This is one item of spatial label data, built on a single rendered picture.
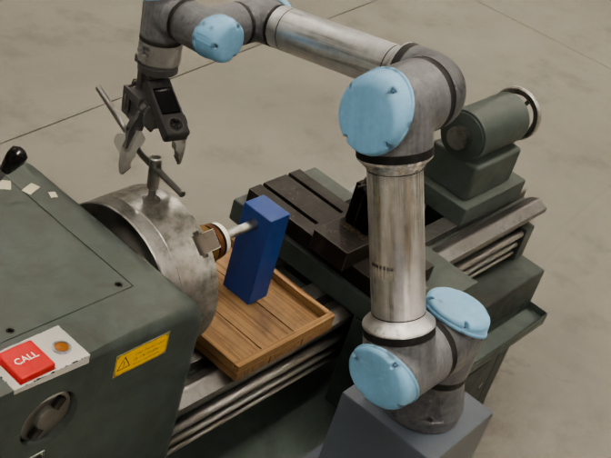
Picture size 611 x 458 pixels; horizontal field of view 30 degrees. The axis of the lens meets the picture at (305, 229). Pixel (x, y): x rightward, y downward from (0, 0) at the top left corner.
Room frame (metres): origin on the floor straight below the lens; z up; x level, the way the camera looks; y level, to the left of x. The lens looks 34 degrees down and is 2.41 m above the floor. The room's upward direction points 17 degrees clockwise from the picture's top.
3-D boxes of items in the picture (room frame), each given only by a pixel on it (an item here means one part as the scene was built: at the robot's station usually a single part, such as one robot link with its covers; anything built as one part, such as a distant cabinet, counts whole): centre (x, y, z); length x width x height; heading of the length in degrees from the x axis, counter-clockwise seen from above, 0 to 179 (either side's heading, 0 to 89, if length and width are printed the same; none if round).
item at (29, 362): (1.18, 0.32, 1.26); 0.06 x 0.06 x 0.02; 57
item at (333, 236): (2.13, -0.12, 1.00); 0.20 x 0.10 x 0.05; 147
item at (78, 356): (1.20, 0.32, 1.23); 0.13 x 0.08 x 0.06; 147
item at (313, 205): (2.19, -0.08, 0.95); 0.43 x 0.18 x 0.04; 57
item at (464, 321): (1.52, -0.28, 1.27); 0.13 x 0.12 x 0.14; 148
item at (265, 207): (1.96, 0.09, 1.00); 0.08 x 0.06 x 0.23; 57
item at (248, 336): (1.92, 0.12, 0.88); 0.36 x 0.30 x 0.04; 57
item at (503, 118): (2.69, -0.38, 1.01); 0.30 x 0.20 x 0.29; 147
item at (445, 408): (1.53, -0.28, 1.15); 0.15 x 0.15 x 0.10
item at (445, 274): (2.22, -0.12, 0.89); 0.53 x 0.30 x 0.06; 57
